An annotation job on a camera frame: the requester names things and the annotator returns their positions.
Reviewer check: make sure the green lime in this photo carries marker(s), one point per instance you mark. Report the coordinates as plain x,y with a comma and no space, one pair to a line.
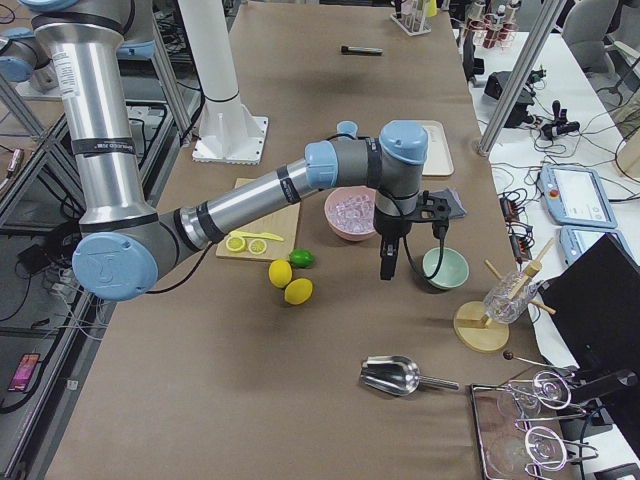
301,258

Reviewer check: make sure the lemon slice left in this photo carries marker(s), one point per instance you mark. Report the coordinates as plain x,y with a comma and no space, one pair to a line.
235,244

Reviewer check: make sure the lemon slice right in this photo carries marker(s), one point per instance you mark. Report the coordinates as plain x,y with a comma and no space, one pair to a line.
257,246

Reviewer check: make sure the blue teach pendant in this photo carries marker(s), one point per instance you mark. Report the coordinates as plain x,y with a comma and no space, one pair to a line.
576,240
575,196

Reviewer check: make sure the pink bowl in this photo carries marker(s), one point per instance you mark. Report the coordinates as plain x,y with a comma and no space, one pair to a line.
343,192

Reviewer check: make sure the yellow lemon near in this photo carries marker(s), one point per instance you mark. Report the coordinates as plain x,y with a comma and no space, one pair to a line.
298,291

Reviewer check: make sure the yellow lemon far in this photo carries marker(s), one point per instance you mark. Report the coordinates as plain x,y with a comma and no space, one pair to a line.
280,273

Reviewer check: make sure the white wire cup rack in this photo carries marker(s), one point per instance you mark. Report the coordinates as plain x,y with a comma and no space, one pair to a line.
413,16

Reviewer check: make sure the lemon slice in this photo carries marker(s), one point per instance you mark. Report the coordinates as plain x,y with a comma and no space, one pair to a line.
257,246
235,244

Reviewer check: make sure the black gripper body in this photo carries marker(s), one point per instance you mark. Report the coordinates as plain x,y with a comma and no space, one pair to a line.
392,225

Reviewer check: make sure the blue teach pendant far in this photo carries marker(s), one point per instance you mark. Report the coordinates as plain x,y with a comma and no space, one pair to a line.
575,196

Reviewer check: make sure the black wire glass rack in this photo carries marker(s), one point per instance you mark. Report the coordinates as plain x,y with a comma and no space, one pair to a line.
517,426

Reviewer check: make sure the smartphone on lower shelf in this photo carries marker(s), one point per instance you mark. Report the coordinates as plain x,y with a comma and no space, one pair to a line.
24,372

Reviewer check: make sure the steel ice scoop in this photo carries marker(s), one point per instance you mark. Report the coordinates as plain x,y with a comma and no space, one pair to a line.
399,375

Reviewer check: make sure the yellow lemon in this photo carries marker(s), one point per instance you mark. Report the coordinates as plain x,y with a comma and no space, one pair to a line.
298,291
280,273

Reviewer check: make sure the wooden cutting board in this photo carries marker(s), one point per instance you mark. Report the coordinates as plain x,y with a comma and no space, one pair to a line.
283,223

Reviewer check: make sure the aluminium frame post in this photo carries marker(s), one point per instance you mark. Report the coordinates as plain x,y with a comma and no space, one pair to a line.
530,51

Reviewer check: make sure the clear glass on stand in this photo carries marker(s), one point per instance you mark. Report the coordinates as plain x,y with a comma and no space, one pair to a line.
505,302

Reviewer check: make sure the pile of clear ice cubes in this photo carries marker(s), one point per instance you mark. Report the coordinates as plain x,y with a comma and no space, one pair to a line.
352,214

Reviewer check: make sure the grey folded cloth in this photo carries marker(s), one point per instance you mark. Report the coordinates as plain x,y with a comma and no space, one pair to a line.
452,198

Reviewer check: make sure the black monitor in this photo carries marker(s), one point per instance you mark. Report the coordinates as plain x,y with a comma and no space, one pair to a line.
596,303

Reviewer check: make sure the blue teach pendant near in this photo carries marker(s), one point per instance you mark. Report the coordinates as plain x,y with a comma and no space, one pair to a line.
576,240

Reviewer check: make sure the cream rectangular tray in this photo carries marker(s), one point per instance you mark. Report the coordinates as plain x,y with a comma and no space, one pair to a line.
439,161

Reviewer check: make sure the steel muddler black tip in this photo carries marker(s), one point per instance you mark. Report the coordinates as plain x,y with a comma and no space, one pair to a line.
360,51

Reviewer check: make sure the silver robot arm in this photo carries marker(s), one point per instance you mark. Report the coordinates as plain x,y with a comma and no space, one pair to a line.
24,59
127,246

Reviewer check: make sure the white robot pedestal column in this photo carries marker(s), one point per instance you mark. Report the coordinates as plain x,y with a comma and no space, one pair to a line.
227,131

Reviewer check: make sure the light blue plastic cup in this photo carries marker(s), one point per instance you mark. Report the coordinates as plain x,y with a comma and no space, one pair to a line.
347,128

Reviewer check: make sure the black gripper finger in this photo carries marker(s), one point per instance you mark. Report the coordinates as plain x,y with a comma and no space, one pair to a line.
388,256

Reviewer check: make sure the wooden glass holder stand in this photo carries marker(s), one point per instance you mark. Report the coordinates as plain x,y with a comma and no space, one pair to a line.
476,330

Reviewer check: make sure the yellow plastic knife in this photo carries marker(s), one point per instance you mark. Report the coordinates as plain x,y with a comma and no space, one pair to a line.
254,235

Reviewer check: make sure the mint green bowl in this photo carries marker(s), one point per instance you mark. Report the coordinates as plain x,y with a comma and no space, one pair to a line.
453,272

